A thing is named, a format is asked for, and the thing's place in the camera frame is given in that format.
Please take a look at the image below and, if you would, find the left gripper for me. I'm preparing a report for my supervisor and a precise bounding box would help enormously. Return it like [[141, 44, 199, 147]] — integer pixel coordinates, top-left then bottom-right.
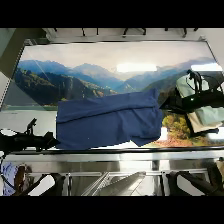
[[33, 131, 61, 150]]

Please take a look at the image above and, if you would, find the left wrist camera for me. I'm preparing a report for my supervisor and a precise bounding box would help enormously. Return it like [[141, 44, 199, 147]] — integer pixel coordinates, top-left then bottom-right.
[[25, 117, 38, 135]]

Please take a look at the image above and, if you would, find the light green garment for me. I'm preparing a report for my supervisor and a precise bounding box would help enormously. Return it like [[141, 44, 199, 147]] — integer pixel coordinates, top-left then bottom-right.
[[175, 73, 224, 127]]

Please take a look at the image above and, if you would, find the person's hand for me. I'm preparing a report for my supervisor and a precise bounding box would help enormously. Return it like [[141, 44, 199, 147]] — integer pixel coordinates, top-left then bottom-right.
[[13, 164, 28, 193]]

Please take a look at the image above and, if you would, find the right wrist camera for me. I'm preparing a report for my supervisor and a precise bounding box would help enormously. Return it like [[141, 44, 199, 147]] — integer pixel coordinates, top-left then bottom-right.
[[185, 69, 204, 96]]

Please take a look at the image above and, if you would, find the beige garment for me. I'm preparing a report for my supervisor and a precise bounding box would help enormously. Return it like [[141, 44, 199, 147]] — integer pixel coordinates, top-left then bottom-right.
[[187, 111, 224, 135]]

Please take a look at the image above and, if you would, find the blue shirt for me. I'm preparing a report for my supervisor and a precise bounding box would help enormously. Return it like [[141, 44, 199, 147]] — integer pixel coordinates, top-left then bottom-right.
[[55, 87, 165, 151]]

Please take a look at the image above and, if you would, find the silver frame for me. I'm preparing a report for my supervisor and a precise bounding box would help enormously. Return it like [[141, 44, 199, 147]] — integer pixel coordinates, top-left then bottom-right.
[[0, 149, 224, 197]]

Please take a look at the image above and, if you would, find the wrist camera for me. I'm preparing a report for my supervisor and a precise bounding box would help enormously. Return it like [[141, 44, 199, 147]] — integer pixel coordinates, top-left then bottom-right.
[[185, 69, 204, 96], [25, 117, 38, 135]]

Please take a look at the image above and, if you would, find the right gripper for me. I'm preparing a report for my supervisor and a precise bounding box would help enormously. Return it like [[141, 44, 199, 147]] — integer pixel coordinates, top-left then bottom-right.
[[159, 94, 188, 114]]

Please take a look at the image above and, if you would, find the black cable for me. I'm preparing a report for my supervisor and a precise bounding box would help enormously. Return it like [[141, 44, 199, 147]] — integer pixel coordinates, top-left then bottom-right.
[[199, 73, 224, 94]]

